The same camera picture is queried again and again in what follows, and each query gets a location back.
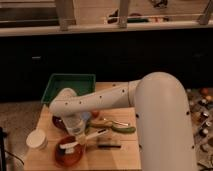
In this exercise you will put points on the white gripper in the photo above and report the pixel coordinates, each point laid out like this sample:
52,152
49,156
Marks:
75,125

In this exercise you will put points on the white dish brush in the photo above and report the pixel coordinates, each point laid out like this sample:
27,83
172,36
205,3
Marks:
87,137

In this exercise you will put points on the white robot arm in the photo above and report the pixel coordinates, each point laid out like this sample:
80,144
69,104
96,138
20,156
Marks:
163,118

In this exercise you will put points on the dark maroon bowl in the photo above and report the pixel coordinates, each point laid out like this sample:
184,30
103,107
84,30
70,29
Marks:
58,122

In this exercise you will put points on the black wooden block brush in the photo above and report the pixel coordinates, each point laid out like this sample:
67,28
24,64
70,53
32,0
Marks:
108,143

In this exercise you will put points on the red bowl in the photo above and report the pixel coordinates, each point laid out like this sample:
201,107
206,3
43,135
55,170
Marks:
64,159

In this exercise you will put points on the green plastic tray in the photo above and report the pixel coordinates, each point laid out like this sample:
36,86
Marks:
81,83

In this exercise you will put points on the white cup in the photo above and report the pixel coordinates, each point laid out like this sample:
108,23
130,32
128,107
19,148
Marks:
37,139

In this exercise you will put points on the green cucumber toy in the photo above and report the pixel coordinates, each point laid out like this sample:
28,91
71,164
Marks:
124,130

